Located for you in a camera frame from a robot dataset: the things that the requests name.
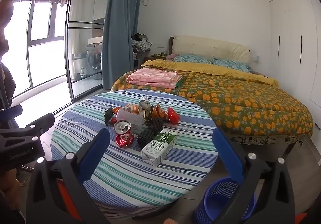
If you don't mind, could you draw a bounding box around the silver foil packet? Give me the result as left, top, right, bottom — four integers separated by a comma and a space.
138, 97, 153, 120

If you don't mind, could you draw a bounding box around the wooden nightstand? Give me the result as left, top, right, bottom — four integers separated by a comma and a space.
144, 55, 167, 66

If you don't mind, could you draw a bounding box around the blue plastic basket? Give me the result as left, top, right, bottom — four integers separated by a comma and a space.
193, 176, 257, 224

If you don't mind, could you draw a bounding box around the striped tablecloth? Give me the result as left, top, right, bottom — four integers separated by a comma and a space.
50, 89, 218, 217

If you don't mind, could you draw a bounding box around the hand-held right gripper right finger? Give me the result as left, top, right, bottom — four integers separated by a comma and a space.
212, 129, 296, 224

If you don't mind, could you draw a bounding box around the pile of clothes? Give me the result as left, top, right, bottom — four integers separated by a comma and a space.
132, 33, 152, 52

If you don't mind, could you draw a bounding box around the green white milk carton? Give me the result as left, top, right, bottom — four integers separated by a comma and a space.
141, 129, 178, 167

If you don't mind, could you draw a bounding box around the crushed red soda can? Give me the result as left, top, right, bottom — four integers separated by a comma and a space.
113, 120, 135, 148

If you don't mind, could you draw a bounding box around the black frame window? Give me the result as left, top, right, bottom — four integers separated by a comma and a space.
0, 0, 68, 104

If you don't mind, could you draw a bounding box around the pink folded blanket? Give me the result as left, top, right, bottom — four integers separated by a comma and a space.
126, 68, 183, 89

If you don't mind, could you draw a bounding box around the blue floral pillow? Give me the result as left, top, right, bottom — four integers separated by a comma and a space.
213, 58, 250, 72
173, 54, 212, 64

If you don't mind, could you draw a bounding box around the white wardrobe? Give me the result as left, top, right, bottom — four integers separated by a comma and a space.
268, 0, 321, 129

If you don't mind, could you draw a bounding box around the black foam net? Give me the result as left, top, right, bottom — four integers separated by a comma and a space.
148, 117, 165, 130
137, 127, 161, 148

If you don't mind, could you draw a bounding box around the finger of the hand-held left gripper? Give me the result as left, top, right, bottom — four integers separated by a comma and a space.
0, 105, 23, 129
0, 113, 55, 152

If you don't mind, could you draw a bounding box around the blue curtain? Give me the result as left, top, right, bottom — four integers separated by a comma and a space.
102, 0, 143, 90

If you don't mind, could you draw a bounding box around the orange white snack packet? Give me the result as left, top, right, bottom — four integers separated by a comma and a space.
113, 105, 139, 115

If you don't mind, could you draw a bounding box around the glass sliding door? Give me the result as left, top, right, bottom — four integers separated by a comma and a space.
65, 0, 112, 104

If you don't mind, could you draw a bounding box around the person's left hand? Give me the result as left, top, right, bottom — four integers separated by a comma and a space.
0, 165, 22, 212

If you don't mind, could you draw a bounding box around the dark green wrapper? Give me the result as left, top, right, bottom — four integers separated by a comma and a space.
105, 105, 113, 126

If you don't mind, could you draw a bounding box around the leaf print bed skirt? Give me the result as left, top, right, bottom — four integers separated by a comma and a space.
226, 132, 311, 146

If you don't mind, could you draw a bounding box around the red plastic bag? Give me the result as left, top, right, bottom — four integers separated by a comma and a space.
167, 107, 180, 124

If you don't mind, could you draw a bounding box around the white paper box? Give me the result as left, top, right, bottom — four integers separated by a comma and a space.
116, 109, 144, 134

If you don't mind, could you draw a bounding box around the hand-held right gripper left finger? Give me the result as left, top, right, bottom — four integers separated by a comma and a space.
26, 128, 111, 224

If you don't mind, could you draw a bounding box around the grey washing machine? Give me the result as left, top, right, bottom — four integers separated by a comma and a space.
86, 44, 102, 81

